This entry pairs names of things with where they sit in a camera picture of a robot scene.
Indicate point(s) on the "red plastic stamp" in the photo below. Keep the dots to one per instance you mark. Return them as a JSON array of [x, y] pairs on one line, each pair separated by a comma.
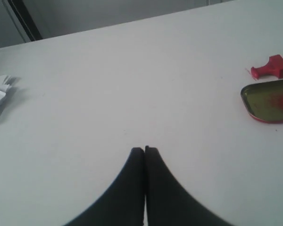
[[273, 67]]

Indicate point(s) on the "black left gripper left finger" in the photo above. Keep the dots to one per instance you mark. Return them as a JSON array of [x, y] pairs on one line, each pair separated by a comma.
[[122, 204]]

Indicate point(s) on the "gold tin lid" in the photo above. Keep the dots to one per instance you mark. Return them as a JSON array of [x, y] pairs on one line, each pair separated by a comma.
[[264, 101]]

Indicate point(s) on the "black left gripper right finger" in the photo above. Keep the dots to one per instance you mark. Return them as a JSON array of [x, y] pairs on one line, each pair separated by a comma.
[[167, 202]]

